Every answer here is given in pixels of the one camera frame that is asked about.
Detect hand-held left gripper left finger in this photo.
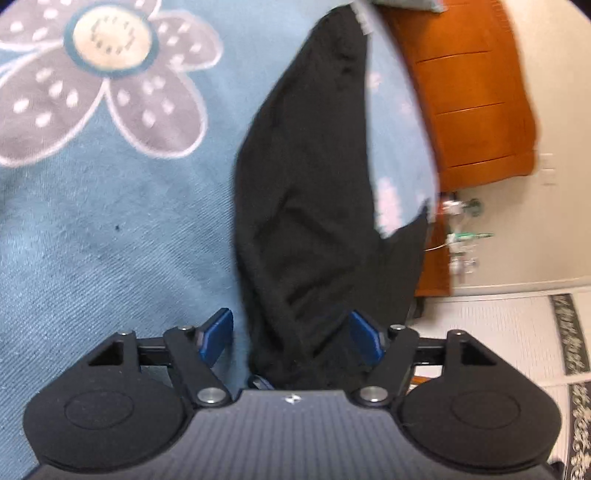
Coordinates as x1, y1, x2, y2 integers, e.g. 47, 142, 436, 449
87, 308, 233, 408

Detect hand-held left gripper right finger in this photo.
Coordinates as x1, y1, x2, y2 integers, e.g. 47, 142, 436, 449
348, 310, 498, 408

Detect black pants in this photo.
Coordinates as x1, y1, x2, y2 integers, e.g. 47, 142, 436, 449
233, 4, 430, 391

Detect wooden nightstand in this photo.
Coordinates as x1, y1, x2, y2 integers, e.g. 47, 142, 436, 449
413, 191, 455, 296

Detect blue floral bed sheet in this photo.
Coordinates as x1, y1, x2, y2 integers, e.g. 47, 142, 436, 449
0, 0, 441, 480

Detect white ribbed panel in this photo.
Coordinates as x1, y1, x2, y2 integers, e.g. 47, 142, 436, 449
409, 295, 591, 386

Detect green bottle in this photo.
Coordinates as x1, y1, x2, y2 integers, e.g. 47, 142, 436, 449
450, 231, 494, 244

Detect patterned dark floor mat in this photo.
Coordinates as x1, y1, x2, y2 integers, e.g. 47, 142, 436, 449
549, 293, 591, 480

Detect wooden headboard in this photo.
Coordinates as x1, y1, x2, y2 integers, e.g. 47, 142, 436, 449
383, 0, 541, 192

